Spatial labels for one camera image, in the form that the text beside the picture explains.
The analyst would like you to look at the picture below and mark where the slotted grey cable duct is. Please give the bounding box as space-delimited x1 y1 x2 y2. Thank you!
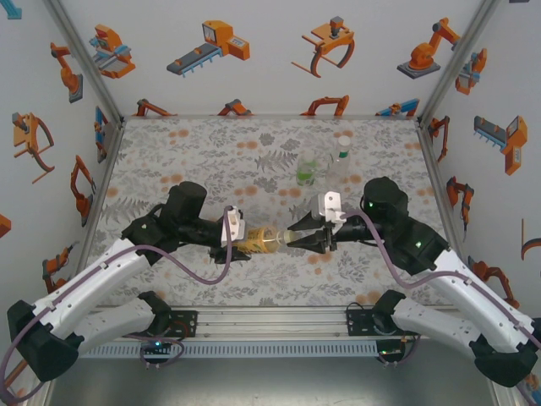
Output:
75 341 380 359

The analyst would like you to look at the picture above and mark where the aluminium corner post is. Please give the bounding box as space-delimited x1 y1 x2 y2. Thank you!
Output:
416 0 504 126
41 0 127 126

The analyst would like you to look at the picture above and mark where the thin aluminium wall rail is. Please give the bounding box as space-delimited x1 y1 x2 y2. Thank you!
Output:
122 112 420 122

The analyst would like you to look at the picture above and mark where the small clear bottle green label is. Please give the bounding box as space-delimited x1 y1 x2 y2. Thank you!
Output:
295 150 319 188

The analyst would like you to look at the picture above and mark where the controller board with green light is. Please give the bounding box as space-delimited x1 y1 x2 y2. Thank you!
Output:
377 340 409 359
141 337 174 354

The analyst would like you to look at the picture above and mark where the clear tea bottle cream label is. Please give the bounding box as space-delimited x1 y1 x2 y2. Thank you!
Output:
326 143 354 188

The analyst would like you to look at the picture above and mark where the aluminium table side rail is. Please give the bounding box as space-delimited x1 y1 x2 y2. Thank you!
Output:
82 120 127 250
416 122 464 263

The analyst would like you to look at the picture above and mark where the aluminium frame leg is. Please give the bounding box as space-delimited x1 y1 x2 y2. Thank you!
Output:
25 378 58 406
485 378 532 406

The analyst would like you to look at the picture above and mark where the aluminium table end rail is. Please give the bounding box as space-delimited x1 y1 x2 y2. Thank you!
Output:
45 304 428 342

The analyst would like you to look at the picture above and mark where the orange juice bottle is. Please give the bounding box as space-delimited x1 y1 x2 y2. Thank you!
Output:
233 225 285 255

